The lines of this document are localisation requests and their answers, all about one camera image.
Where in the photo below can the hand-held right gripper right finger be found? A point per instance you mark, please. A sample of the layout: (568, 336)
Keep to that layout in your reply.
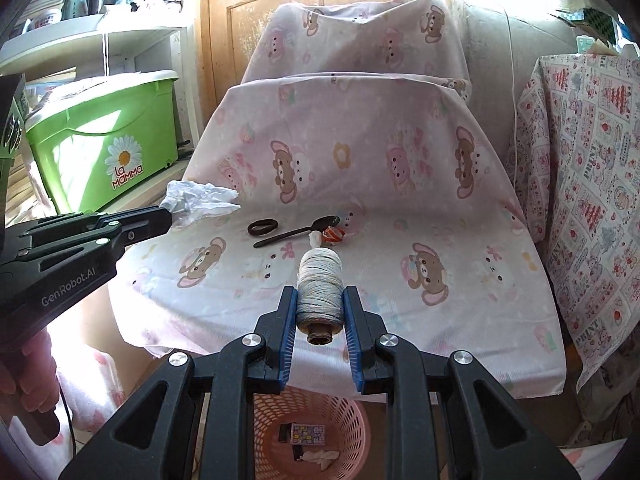
(352, 340)

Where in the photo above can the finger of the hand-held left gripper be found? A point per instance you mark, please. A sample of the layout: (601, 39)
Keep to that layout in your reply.
(125, 216)
(135, 236)

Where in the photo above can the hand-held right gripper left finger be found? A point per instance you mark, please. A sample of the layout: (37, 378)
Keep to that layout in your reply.
(287, 335)

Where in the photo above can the beige thread spool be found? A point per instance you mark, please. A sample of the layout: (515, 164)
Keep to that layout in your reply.
(320, 285)

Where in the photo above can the white tissue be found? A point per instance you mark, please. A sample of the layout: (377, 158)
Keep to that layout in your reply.
(195, 200)
(317, 456)

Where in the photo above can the pink plastic mesh basket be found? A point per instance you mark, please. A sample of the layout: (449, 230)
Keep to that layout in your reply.
(345, 425)

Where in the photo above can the small black packet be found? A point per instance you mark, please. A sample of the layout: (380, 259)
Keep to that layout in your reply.
(285, 434)

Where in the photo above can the colourful tissue pack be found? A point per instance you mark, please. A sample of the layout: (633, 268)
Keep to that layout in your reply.
(307, 432)

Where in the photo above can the person's left hand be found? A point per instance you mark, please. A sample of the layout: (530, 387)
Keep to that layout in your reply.
(30, 380)

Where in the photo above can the green plastic storage box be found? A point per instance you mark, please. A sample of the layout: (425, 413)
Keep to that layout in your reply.
(75, 160)

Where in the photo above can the orange candy wrapper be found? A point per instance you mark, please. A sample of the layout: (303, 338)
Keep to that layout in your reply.
(334, 234)

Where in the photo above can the pink heart print fabric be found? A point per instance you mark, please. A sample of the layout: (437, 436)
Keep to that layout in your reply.
(100, 385)

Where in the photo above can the black plastic spoon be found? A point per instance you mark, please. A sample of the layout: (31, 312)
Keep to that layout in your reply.
(327, 222)

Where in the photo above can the pink bear print sheet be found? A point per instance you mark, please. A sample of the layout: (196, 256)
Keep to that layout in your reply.
(375, 200)

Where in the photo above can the white shelf unit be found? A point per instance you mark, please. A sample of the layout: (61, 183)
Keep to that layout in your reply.
(125, 40)

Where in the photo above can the wooden door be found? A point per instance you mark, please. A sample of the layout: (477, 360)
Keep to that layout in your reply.
(235, 35)

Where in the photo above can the stack of white bowls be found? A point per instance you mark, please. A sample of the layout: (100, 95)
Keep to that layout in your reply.
(47, 10)

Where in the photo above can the pink patchwork print cloth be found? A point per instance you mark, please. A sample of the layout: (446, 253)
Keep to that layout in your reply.
(590, 185)

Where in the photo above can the light green wall socket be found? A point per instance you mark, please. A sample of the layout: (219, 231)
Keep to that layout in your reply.
(586, 44)

